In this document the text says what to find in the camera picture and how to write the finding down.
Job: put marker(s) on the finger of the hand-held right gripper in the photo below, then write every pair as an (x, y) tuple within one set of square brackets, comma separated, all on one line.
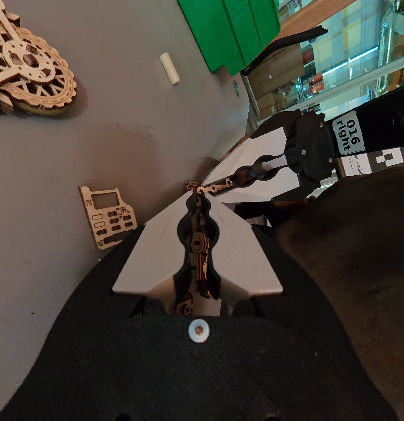
[(271, 187), (261, 144)]

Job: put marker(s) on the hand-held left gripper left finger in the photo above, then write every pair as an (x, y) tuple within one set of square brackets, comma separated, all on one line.
[(146, 259)]

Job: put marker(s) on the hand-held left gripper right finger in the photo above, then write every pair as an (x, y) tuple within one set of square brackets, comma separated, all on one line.
[(246, 259)]

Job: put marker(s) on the small wooden rod piece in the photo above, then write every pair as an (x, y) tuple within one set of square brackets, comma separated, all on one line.
[(215, 188)]

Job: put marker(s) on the grey desk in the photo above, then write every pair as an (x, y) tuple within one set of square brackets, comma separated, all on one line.
[(123, 138)]

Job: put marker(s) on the punched wooden parts sheet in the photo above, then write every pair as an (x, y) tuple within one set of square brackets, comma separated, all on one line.
[(109, 217)]

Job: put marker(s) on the round dark sticker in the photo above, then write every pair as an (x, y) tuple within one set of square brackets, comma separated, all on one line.
[(236, 88)]

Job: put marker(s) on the cardboard boxes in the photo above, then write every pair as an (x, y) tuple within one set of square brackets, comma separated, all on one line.
[(277, 79)]

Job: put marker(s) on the person's dark trouser leg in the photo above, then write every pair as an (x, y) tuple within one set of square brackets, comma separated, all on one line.
[(353, 263)]

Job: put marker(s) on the green plastic crate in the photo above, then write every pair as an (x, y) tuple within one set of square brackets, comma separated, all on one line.
[(234, 29)]

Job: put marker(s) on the white wax stick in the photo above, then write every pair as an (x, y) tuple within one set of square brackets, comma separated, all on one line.
[(170, 68)]

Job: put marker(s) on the brown wooden board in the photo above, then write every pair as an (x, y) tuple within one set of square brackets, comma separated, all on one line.
[(304, 19)]

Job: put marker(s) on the wooden gear wheel model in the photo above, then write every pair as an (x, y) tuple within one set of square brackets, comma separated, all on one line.
[(30, 65)]

